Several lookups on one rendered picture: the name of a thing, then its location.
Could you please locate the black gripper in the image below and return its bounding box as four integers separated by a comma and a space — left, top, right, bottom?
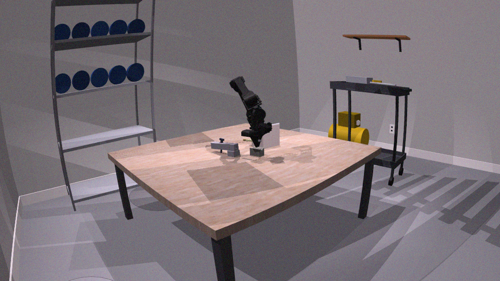
241, 118, 265, 147

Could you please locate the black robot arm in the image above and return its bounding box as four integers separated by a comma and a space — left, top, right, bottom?
230, 76, 272, 134

